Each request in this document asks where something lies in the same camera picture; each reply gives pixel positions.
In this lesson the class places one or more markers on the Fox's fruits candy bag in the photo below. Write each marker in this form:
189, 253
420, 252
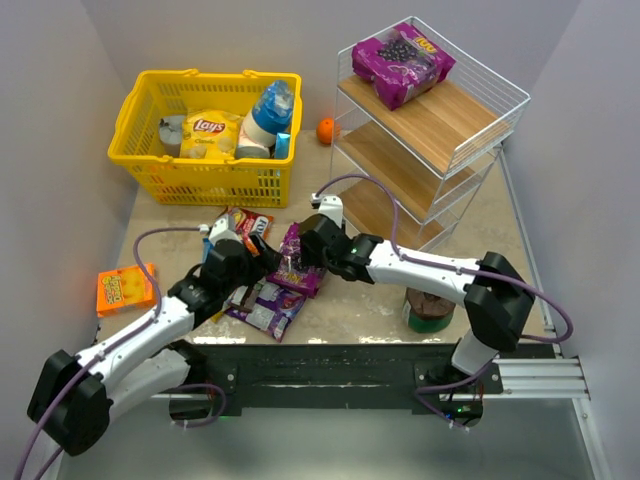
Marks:
248, 222

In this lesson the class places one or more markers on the white wire wooden shelf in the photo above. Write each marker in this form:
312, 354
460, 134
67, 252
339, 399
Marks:
416, 169

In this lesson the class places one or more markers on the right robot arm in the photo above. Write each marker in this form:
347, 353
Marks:
496, 299

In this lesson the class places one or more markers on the dark purple candy bag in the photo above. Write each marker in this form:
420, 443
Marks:
275, 309

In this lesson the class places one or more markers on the grey crumpled paper cups pack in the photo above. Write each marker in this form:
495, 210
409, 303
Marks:
170, 130

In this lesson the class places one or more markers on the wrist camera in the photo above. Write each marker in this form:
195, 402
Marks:
223, 228
330, 206

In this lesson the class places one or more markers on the purple grape candy bag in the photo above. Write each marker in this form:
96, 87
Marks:
401, 65
292, 273

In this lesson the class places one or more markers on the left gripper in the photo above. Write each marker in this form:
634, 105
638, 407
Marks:
258, 257

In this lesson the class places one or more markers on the yellow plastic shopping basket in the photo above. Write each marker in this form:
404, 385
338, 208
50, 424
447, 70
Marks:
247, 182

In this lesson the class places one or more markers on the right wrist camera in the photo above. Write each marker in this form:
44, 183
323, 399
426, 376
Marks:
330, 206

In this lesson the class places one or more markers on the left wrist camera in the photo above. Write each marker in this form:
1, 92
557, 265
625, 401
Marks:
223, 228

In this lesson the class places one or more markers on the brown chocolate bar wrapper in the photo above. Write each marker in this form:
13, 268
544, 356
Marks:
244, 298

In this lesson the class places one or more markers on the orange fruit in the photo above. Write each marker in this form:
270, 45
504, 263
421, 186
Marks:
327, 131

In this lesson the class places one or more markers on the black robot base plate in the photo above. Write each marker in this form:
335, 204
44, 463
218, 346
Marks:
198, 405

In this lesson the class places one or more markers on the blue white wrapped roll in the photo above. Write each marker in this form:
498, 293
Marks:
270, 116

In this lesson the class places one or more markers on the blue small snack packet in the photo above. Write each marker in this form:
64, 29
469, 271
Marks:
207, 246

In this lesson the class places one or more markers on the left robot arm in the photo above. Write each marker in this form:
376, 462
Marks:
71, 402

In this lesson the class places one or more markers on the teal foil box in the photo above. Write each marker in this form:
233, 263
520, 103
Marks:
282, 146

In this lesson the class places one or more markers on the orange snack box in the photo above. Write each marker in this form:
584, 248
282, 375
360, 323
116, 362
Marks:
123, 289

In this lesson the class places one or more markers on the green brown tin can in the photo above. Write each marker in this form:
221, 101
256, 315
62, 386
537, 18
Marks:
426, 313

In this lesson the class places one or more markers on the yellow Lays chips bag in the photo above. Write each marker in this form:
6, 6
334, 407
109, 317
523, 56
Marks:
210, 134

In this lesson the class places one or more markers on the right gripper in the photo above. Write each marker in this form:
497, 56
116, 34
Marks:
310, 245

